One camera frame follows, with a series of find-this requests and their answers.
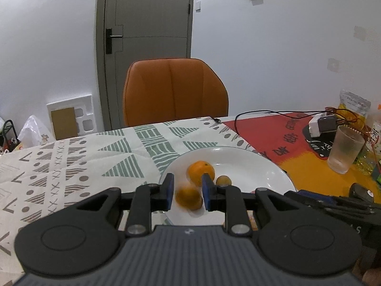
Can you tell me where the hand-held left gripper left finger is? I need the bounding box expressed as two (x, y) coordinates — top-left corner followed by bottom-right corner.
(76, 173), (176, 238)

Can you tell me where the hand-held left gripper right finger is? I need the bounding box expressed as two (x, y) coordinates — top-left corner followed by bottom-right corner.
(201, 173), (294, 238)

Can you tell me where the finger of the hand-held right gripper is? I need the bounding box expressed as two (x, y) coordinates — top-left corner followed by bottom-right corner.
(298, 189), (351, 205)
(284, 191), (374, 215)

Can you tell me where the medium orange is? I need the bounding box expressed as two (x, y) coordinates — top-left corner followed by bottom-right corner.
(175, 186), (204, 211)

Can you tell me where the large orange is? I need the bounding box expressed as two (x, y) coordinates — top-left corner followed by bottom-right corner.
(187, 160), (215, 188)

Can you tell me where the white ceramic plate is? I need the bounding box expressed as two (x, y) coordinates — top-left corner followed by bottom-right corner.
(159, 146), (296, 227)

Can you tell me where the frosted plastic cup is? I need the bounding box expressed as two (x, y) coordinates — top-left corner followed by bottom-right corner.
(327, 125), (365, 174)

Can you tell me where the plastic bottle with white label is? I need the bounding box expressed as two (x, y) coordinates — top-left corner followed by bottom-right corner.
(356, 119), (381, 176)

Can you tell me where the white power adapter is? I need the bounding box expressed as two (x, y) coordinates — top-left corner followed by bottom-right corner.
(308, 114), (328, 138)

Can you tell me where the grey electronic box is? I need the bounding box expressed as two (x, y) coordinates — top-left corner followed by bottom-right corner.
(317, 116), (340, 133)

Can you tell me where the red orange printed mat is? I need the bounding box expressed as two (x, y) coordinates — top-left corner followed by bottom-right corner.
(222, 112), (381, 199)

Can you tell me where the patterned white green tablecloth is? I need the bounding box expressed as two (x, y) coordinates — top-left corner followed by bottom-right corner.
(0, 116), (298, 281)

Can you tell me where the yellow snack bag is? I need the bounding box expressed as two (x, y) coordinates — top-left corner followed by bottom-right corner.
(338, 89), (371, 126)

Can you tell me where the orange leather chair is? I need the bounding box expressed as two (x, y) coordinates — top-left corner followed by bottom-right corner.
(123, 58), (229, 127)

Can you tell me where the white foam packaging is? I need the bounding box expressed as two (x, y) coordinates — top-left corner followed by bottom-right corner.
(47, 95), (97, 140)

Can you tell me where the brown cardboard sheet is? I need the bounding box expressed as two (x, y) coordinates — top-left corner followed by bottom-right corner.
(50, 107), (79, 140)

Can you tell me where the white plastic bag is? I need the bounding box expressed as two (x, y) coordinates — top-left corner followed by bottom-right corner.
(17, 115), (55, 149)

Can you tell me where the black metal rack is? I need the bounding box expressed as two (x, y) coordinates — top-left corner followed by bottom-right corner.
(0, 119), (21, 152)

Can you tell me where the black usb cable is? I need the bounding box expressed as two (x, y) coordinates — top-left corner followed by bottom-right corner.
(212, 110), (329, 134)

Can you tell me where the black door handle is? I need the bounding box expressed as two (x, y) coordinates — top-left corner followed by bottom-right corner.
(106, 28), (123, 55)

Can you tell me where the grey door with black handle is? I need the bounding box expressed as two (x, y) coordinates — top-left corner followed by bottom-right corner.
(96, 0), (195, 132)

